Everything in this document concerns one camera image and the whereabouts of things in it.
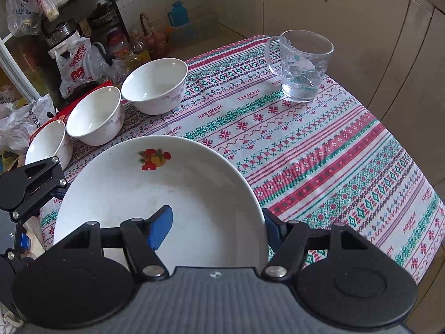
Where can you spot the white bag with red print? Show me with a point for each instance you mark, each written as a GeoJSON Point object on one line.
{"type": "Point", "coordinates": [74, 73]}

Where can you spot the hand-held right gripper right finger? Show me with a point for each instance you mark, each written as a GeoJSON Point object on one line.
{"type": "Point", "coordinates": [276, 231]}

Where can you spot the crumpled clear plastic bag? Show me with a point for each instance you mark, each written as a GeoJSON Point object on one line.
{"type": "Point", "coordinates": [21, 121]}

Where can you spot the black shelf rack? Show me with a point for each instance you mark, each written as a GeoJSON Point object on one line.
{"type": "Point", "coordinates": [118, 17]}

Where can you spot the clear glass mug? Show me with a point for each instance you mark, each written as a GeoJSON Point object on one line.
{"type": "Point", "coordinates": [302, 83]}

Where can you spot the white ceramic bowl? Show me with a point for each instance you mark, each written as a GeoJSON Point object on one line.
{"type": "Point", "coordinates": [94, 118]}
{"type": "Point", "coordinates": [154, 87]}
{"type": "Point", "coordinates": [45, 146]}

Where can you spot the white fruit print plate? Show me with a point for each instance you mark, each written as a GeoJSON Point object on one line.
{"type": "Point", "coordinates": [194, 181]}

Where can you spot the patterned red green tablecloth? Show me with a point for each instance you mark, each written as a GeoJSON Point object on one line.
{"type": "Point", "coordinates": [313, 146]}

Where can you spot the blue plastic bottle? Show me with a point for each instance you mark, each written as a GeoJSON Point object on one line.
{"type": "Point", "coordinates": [179, 15]}

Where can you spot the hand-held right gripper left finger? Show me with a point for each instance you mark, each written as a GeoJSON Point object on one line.
{"type": "Point", "coordinates": [160, 226]}

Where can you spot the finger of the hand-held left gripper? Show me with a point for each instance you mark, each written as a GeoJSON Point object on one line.
{"type": "Point", "coordinates": [57, 188]}

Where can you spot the red cardboard box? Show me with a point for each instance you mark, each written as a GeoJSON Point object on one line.
{"type": "Point", "coordinates": [57, 116]}

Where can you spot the black lidded pot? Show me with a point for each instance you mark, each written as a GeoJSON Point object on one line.
{"type": "Point", "coordinates": [102, 17]}

